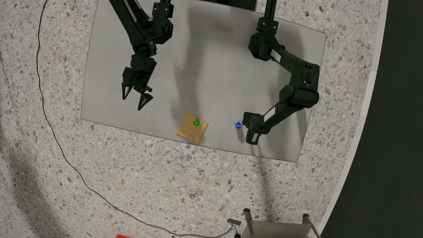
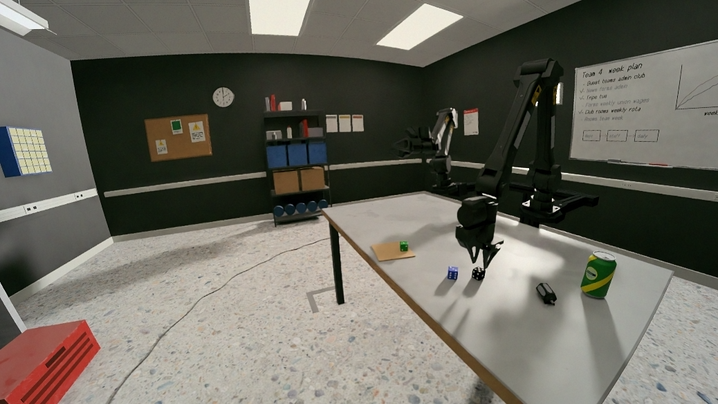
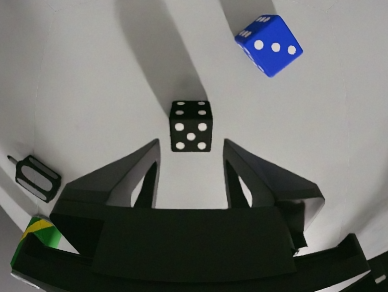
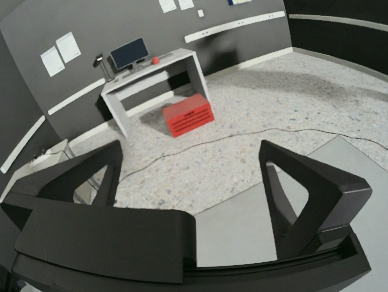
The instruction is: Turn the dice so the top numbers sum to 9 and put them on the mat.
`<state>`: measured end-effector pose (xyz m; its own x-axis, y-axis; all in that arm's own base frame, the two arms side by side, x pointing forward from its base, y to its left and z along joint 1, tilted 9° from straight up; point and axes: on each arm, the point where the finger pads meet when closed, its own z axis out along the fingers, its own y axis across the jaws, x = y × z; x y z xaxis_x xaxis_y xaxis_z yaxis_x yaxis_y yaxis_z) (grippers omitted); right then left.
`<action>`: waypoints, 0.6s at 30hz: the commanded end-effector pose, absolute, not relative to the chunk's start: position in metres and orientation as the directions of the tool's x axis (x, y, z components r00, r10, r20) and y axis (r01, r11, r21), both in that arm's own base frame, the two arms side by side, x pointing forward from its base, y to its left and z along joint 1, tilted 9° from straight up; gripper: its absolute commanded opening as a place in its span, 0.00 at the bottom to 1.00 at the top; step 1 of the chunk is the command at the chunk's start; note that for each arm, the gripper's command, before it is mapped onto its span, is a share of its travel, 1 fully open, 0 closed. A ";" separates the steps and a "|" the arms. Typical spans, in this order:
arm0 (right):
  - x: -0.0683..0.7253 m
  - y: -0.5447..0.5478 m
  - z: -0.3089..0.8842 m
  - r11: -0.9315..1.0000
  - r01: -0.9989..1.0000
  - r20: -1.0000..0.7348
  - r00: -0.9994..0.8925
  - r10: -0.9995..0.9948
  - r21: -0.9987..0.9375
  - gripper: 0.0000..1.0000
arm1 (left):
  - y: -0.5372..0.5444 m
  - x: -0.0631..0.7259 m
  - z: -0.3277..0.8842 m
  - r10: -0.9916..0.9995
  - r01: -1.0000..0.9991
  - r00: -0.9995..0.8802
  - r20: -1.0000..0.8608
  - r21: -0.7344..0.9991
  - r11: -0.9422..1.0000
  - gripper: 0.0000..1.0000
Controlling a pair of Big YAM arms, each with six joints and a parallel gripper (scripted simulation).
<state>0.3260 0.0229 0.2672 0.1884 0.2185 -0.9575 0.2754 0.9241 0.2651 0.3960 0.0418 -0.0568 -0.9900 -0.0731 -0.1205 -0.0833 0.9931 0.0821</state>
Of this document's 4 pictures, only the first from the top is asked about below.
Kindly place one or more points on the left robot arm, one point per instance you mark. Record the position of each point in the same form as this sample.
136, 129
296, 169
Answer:
295, 96

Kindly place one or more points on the tan flat mat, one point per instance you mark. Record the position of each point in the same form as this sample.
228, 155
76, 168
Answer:
188, 130

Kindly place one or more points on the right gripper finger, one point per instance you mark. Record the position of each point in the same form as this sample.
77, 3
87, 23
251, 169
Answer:
128, 90
142, 98

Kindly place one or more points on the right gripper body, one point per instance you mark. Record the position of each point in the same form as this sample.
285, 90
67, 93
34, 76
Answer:
142, 90

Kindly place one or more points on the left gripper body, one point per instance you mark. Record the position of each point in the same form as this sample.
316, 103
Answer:
248, 116

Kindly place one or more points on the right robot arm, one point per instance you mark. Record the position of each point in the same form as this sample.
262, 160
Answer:
140, 29

